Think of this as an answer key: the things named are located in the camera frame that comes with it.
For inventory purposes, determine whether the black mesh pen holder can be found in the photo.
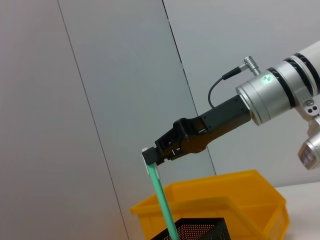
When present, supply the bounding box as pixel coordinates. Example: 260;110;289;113
149;217;231;240

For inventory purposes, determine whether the right arm gripper cable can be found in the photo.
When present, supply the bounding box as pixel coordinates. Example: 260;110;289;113
208;56;263;110

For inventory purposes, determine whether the green utility knife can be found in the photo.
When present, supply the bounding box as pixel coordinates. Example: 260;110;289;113
141;147;180;240

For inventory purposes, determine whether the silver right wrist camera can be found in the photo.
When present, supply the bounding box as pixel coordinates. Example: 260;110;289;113
296;116;320;171

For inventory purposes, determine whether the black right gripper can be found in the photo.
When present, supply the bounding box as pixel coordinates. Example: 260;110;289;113
141;94;252;166

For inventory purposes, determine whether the yellow plastic bin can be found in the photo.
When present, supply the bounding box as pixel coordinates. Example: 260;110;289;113
129;169;291;240

